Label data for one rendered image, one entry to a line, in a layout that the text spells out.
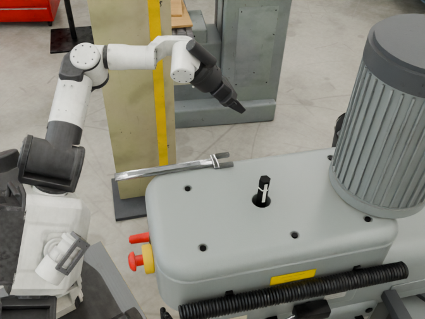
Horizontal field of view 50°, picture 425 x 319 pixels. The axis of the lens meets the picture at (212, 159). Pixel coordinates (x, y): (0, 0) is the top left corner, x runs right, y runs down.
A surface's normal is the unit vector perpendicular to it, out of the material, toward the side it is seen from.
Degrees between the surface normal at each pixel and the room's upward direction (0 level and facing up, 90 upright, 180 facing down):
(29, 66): 0
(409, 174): 90
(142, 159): 90
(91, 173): 0
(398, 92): 90
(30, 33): 0
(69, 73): 28
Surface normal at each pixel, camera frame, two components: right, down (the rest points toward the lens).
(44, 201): 0.48, -0.57
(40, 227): 0.49, 0.11
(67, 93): 0.00, -0.31
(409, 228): 0.03, -0.72
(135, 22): 0.22, 0.68
